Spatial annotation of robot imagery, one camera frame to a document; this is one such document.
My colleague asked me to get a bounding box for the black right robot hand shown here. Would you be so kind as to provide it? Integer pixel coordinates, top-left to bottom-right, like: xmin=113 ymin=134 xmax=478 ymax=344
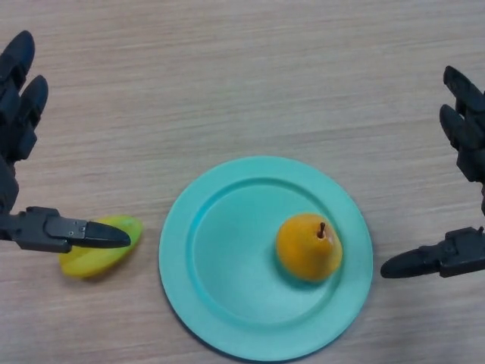
xmin=380 ymin=65 xmax=485 ymax=280

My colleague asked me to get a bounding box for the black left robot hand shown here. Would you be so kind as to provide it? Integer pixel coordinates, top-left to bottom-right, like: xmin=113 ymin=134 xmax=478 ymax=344
xmin=0 ymin=30 xmax=132 ymax=254

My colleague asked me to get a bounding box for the yellow orange pear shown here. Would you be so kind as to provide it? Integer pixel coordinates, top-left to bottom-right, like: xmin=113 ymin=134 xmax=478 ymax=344
xmin=275 ymin=213 xmax=344 ymax=282

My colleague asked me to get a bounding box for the teal round plate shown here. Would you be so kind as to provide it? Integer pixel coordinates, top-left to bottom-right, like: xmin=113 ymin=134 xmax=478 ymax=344
xmin=158 ymin=157 xmax=374 ymax=361

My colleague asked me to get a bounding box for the yellow green starfruit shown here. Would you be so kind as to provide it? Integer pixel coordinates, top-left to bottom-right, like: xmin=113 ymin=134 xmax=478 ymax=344
xmin=57 ymin=215 xmax=144 ymax=280

